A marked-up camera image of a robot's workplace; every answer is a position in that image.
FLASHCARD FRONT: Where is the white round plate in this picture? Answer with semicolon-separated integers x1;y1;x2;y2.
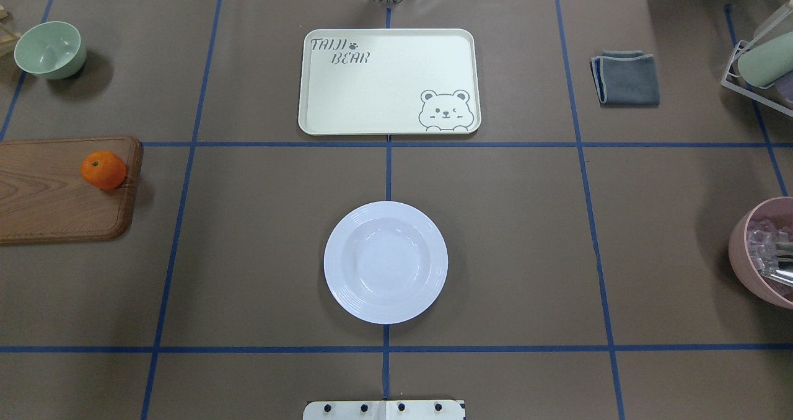
323;201;449;325

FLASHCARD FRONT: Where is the orange fruit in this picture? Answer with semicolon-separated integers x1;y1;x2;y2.
80;150;128;190

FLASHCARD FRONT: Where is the cream bear tray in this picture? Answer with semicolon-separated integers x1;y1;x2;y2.
297;28;482;136

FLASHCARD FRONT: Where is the folded grey cloth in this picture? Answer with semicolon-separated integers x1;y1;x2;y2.
591;50;660;106

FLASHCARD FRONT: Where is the wooden cutting board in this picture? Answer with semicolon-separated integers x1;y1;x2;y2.
1;136;142;245

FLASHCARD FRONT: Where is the pink bowl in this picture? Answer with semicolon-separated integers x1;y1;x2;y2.
728;196;792;310

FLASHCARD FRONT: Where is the green bowl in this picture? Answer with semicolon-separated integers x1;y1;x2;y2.
14;21;87;81

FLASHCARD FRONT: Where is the metal utensil in bowl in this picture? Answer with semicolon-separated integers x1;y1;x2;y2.
759;242;792;287

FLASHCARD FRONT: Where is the pale green cup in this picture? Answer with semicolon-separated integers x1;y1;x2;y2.
737;32;792;87

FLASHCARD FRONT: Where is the purple cup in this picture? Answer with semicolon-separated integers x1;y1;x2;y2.
773;72;793;104

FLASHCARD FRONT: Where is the wooden cup rack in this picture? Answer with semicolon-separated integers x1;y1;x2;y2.
1;6;22;50

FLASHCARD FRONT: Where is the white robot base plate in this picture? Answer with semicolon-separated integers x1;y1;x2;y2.
302;400;467;419

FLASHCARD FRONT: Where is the white wire cup rack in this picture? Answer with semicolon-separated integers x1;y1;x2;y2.
721;0;793;118

